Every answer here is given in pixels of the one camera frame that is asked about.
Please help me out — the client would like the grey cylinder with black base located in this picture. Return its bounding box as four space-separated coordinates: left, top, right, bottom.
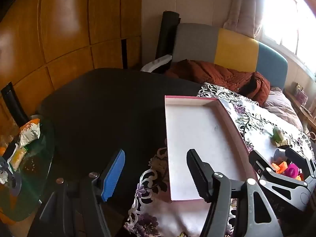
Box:
273 148 288 162

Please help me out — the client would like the magenta plastic toy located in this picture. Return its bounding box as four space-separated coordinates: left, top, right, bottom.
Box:
284 163 300 178

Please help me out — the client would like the wooden desk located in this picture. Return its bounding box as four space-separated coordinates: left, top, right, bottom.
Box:
284 89 316 131

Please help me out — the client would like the glass side table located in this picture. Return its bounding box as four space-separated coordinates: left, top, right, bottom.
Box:
0 115 56 221

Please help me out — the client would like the beige curtain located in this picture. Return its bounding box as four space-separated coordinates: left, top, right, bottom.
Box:
223 0 269 39

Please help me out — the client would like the wooden wardrobe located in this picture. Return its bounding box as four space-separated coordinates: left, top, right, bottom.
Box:
0 0 142 139

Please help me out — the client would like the yellow packet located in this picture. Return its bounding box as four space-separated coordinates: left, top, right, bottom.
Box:
10 147 27 171

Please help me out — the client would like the white embroidered floral tablecloth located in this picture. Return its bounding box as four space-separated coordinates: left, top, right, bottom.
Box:
123 83 316 237

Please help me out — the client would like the pale pink duvet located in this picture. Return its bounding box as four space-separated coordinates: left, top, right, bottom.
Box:
263 86 307 131

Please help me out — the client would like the green white plug-in device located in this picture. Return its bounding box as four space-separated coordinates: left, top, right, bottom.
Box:
272 126 285 141

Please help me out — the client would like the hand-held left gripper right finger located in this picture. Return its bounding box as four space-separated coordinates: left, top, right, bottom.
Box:
186 149 284 237

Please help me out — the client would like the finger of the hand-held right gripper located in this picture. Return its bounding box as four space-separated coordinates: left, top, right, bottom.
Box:
249 150 310 211
285 147 316 190

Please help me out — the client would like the rust orange jacket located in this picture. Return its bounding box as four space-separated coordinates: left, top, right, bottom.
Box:
165 59 271 105

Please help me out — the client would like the orange white snack bag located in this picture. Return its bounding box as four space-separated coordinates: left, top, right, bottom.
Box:
19 118 40 147

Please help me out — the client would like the blue yellow chair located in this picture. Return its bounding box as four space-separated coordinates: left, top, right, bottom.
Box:
172 23 289 92

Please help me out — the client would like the orange cube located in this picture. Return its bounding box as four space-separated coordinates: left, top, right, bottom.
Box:
271 161 289 176

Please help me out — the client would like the window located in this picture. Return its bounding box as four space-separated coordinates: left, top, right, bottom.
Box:
262 0 316 82

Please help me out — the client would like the black rolled mat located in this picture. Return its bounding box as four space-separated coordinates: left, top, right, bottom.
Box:
155 10 181 60

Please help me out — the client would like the pink rimmed white box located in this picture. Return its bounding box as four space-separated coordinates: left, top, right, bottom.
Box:
165 95 258 202

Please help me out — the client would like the silver disc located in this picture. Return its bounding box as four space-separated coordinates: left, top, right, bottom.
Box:
8 176 22 197

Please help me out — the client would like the brown wooden massage comb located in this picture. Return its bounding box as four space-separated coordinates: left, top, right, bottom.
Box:
271 138 293 147

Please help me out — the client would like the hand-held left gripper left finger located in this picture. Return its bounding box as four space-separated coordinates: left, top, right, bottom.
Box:
27 149 126 237

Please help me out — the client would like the black chair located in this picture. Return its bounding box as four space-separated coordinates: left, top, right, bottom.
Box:
1 81 30 129

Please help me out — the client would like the pink gift box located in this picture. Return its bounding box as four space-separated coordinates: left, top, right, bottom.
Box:
292 83 309 106

